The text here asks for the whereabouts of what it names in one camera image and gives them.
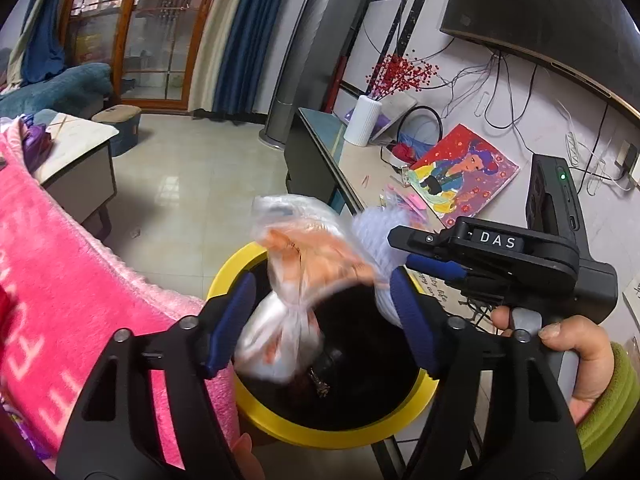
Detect blue sofa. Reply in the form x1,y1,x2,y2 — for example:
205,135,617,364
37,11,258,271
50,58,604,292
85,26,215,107
0,62,113,121

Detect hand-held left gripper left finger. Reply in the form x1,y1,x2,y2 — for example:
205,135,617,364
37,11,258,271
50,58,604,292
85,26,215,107
55,274,258,480

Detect purple cloth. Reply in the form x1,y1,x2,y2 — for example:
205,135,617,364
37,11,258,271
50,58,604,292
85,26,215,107
0,115,51,173

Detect pink blanket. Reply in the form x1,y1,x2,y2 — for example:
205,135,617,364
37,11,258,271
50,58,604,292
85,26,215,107
0,130,241,476

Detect clear plastic bag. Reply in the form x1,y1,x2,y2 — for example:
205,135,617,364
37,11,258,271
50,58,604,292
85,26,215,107
234,194,378,385

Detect pale lilac fluffy wad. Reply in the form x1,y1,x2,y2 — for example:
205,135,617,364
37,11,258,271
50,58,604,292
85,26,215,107
350,207,418,328

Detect person's right hand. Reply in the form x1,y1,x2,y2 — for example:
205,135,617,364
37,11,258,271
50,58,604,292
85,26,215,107
490,306,615,426

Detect grey tower air conditioner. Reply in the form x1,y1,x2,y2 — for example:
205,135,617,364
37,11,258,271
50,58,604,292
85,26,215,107
259,0,371,150

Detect red berry branches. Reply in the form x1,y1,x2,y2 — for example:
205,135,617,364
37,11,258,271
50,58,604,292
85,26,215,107
365,49,441,103

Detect black hoop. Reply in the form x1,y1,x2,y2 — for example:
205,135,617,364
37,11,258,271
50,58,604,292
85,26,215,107
397,106,444,161

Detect person's right forearm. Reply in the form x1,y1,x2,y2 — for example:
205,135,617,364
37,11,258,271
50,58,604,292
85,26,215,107
575,342,640,471

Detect yellow rimmed trash bin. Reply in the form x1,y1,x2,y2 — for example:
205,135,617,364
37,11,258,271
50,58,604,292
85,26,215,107
205,241,441,451

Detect colourful figure painting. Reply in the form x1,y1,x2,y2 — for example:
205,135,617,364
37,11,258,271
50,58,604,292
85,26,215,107
407,124,521,231

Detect white ribbed vase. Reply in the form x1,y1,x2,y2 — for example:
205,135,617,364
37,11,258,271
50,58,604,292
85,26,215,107
345,94,383,148

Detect white power strip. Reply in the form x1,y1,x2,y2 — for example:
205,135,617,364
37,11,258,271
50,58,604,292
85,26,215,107
564,131,582,167

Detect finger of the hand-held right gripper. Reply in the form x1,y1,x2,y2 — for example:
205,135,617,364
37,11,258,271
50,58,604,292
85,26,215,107
405,254,473,286
387,225,453,257

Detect black television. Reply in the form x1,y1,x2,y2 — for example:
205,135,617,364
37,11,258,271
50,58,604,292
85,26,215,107
440,0,640,126

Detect blue curtain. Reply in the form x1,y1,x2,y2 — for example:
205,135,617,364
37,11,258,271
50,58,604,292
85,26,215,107
20,0,76,86
212,0,311,123

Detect wooden framed glass door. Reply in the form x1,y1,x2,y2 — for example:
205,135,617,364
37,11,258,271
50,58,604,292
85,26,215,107
60,0,236,111

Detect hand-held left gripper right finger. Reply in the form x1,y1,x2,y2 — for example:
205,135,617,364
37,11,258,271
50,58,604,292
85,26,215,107
387,266,586,480

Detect cream curtain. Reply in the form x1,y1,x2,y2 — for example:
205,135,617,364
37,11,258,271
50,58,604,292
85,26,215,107
187,0,261,116

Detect white top coffee table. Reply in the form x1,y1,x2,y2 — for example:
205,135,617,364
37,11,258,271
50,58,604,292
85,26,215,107
30,108,121,241

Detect tv cabinet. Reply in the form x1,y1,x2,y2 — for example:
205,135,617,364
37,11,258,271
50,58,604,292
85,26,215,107
284,106,640,480

